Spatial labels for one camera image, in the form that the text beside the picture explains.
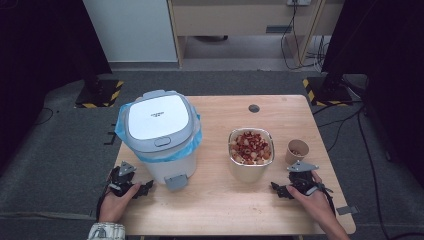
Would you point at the grey round table grommet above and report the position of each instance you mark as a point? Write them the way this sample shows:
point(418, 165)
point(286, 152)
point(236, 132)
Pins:
point(254, 108)

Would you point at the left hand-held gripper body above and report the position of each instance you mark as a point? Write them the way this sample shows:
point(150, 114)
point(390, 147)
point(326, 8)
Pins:
point(120, 178)

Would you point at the blue trash bag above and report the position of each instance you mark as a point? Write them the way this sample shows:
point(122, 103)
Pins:
point(122, 130)

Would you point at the wooden desk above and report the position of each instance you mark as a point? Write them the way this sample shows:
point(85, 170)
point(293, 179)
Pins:
point(233, 20)

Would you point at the white pedal trash can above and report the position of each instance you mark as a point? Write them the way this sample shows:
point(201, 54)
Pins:
point(156, 120)

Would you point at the leftover food scraps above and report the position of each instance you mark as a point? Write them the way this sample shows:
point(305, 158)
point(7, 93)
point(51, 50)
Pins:
point(250, 146)

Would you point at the white cabinet panel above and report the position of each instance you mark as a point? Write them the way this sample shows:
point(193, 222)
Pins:
point(133, 30)

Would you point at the hazard-striped stand base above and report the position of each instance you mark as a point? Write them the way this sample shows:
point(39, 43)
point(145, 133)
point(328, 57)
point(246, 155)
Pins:
point(328, 93)
point(100, 95)

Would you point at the grey tape piece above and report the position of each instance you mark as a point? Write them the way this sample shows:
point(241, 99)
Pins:
point(346, 210)

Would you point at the white power strip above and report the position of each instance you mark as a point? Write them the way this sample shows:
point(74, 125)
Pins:
point(299, 2)

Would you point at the dark curtain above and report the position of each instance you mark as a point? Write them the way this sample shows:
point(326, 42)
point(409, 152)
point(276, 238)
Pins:
point(40, 60)
point(390, 50)

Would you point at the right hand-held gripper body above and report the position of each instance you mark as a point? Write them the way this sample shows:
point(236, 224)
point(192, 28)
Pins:
point(301, 180)

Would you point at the metal food container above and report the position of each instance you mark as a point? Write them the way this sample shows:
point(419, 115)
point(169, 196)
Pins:
point(248, 173)

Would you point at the person's right hand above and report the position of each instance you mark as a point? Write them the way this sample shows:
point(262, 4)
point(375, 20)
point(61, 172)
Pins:
point(315, 205)

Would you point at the brown paper cup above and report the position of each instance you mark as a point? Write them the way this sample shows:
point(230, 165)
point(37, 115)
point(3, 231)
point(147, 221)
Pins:
point(293, 156)

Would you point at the black tape marks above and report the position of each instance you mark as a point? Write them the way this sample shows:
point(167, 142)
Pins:
point(110, 135)

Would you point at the person's left hand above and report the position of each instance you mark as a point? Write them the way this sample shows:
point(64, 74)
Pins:
point(113, 208)

